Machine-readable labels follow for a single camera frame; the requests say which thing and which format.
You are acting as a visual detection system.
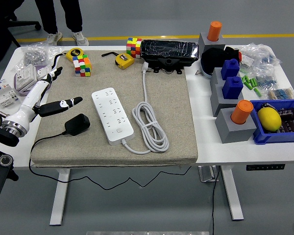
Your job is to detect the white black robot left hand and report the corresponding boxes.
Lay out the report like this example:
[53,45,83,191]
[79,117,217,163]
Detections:
[4,66,83,130]

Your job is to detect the thin black adapter cord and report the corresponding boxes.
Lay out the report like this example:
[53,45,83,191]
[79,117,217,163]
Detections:
[28,131,192,190]

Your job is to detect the black plug adapter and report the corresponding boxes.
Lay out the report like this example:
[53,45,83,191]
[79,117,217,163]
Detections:
[64,113,91,137]

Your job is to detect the white power strip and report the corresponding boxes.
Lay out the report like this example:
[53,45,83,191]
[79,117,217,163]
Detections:
[91,87,135,146]

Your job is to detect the purple plastic tray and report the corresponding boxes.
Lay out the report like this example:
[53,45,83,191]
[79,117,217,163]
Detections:
[13,64,52,96]

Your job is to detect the white circuit breaker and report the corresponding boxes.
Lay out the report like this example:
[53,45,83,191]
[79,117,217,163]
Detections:
[0,79,20,108]

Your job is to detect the clear bag of screws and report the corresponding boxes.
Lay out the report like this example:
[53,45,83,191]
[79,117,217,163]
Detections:
[14,41,64,71]

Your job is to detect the colourful twisted puzzle cube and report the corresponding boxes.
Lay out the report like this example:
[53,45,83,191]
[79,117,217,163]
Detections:
[72,54,93,77]

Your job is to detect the yellow tape measure black label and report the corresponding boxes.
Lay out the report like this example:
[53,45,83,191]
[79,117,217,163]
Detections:
[65,47,85,62]

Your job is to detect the person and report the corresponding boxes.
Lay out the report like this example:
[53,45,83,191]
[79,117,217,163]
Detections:
[0,0,18,85]
[34,0,89,47]

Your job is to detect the black office chair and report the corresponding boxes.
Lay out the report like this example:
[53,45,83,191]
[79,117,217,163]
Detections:
[4,13,42,48]

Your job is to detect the black hex key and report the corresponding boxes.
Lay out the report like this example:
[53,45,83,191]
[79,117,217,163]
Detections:
[101,50,119,58]

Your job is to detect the yellow tape measure silver clip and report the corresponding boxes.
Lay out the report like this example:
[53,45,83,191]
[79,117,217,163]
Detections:
[115,52,135,71]

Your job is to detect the grey-brown fabric mat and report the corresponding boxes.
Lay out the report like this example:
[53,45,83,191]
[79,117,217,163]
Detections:
[30,50,199,168]

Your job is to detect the black device wrapped in film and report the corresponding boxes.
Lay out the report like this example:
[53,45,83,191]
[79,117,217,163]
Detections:
[140,39,199,75]

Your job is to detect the white blue curved object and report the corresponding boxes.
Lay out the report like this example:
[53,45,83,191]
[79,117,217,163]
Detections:
[200,61,213,79]

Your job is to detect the black cloth bundle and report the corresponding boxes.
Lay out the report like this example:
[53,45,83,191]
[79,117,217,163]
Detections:
[200,46,241,75]

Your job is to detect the grey block round hole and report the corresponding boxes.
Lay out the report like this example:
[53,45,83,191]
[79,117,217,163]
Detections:
[198,31,226,53]
[215,107,257,144]

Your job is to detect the orange cylinder peg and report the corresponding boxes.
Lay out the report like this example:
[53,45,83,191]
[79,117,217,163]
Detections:
[207,21,222,42]
[230,99,254,125]

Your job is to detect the white table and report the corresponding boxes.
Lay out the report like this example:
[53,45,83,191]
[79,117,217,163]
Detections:
[0,45,294,227]

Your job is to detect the blue square peg block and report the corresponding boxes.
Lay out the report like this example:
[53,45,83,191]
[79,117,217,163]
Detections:
[220,58,240,81]
[221,76,244,100]

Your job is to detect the large clear plastic bag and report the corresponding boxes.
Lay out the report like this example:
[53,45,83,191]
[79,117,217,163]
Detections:
[239,43,282,74]

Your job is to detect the clear bag blue components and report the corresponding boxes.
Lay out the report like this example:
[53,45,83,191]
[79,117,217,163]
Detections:
[254,72,279,91]

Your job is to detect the yellow lemon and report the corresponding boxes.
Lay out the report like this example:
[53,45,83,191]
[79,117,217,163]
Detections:
[257,107,282,130]

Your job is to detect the blue plastic bin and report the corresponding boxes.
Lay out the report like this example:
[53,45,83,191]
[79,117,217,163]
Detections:
[249,98,294,145]

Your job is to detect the black table control panel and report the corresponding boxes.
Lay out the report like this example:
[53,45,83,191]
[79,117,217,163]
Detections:
[246,164,286,171]

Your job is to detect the clear bag of resistors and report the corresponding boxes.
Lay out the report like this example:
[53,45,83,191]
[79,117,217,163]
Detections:
[267,87,294,100]

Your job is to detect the dark brown capacitors pile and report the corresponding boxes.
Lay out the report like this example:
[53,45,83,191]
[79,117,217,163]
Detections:
[278,107,294,133]

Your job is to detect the white wall socket panel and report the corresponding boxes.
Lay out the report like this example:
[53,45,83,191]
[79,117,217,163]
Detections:
[16,65,38,91]
[35,65,52,84]

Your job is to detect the black white strap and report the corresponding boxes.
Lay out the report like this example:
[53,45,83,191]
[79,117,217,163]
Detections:
[50,52,67,71]

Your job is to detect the white power strip cable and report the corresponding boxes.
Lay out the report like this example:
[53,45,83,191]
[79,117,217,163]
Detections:
[121,61,170,155]

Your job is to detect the silver metal bracket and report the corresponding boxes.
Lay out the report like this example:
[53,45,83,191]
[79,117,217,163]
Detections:
[198,165,220,183]

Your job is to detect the black hanging cable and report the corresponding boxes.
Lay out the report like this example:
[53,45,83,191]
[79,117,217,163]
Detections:
[212,165,221,235]

